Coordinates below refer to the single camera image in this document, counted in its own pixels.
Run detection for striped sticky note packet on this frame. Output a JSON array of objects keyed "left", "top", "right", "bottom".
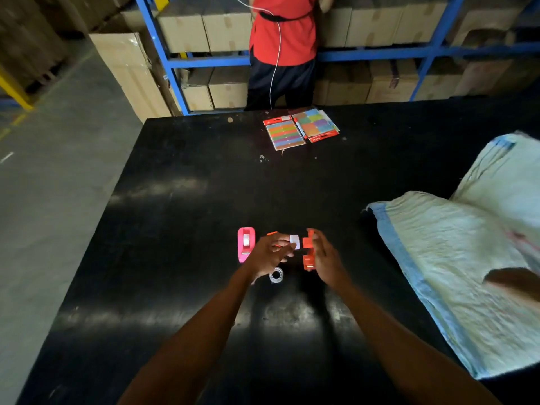
[{"left": 262, "top": 115, "right": 306, "bottom": 151}]

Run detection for yellow floor post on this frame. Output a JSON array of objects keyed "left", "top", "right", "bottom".
[{"left": 0, "top": 65, "right": 34, "bottom": 112}]

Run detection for pink tape dispenser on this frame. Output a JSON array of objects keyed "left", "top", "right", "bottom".
[{"left": 237, "top": 227, "right": 256, "bottom": 264}]

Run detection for black waist strap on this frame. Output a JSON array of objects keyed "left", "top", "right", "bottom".
[{"left": 258, "top": 11, "right": 314, "bottom": 23}]

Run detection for white cable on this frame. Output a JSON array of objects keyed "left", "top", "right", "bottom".
[{"left": 233, "top": 0, "right": 283, "bottom": 110}]

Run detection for tall wrapped cardboard box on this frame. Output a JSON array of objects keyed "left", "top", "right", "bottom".
[{"left": 89, "top": 32, "right": 173, "bottom": 123}]

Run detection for orange tape dispenser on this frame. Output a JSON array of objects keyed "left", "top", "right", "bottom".
[{"left": 302, "top": 230, "right": 317, "bottom": 271}]

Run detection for blue metal shelf rack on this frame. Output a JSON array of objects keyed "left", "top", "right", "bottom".
[{"left": 134, "top": 0, "right": 540, "bottom": 116}]

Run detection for rows of shelved cardboard boxes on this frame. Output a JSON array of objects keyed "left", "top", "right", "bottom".
[{"left": 157, "top": 0, "right": 540, "bottom": 112}]

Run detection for stack of dark cartons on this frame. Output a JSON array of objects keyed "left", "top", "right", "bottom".
[{"left": 0, "top": 0, "right": 136, "bottom": 91}]

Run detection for white woven sack blue stripe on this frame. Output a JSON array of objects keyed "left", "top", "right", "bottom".
[
  {"left": 363, "top": 190, "right": 540, "bottom": 380},
  {"left": 449, "top": 131, "right": 540, "bottom": 249}
]

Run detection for person's left hand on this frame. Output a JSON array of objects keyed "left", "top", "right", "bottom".
[{"left": 242, "top": 233, "right": 297, "bottom": 282}]

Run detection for person's right hand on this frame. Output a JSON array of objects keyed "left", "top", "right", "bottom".
[{"left": 307, "top": 228, "right": 352, "bottom": 290}]

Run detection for blocky sticky note packet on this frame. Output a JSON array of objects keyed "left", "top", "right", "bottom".
[{"left": 291, "top": 108, "right": 341, "bottom": 143}]

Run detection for person's left forearm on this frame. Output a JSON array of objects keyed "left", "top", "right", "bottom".
[{"left": 117, "top": 267, "right": 259, "bottom": 405}]

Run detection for person's right forearm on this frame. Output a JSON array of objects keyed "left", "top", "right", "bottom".
[{"left": 335, "top": 277, "right": 503, "bottom": 405}]

